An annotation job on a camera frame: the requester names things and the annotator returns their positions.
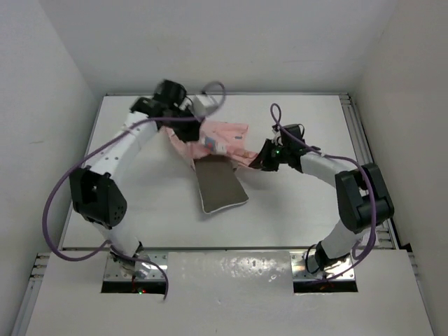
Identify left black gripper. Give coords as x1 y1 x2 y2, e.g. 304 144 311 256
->
163 104 204 144

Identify pink cartoon print pillowcase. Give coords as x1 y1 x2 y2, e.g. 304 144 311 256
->
162 121 258 169

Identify grey orange dotted pillow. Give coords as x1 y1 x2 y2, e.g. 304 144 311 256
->
194 155 249 214

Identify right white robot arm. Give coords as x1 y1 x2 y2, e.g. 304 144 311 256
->
249 124 394 274

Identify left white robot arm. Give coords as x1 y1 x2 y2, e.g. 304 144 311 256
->
69 80 202 277

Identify white front cover board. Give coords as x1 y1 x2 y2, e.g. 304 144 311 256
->
27 250 432 335

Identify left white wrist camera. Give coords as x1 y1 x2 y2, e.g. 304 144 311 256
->
192 94 219 117

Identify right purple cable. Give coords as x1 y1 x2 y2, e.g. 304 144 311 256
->
269 102 378 281

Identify purple cable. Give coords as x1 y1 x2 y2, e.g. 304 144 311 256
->
41 81 227 301
269 102 378 281

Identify right aluminium frame rail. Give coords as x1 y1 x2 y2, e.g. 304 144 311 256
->
338 92 398 250

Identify aluminium frame rail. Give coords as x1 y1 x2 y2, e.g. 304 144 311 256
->
338 92 398 250
10 253 50 336

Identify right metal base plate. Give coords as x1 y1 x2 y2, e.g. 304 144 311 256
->
290 250 357 281

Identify metal base plate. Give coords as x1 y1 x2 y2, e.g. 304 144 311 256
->
290 250 357 281
104 253 168 282

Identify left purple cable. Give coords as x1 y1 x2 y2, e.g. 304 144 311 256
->
41 81 227 301

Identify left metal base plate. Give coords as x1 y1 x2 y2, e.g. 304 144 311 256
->
104 253 168 282

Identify left aluminium frame rail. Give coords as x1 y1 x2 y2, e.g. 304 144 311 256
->
10 253 50 336

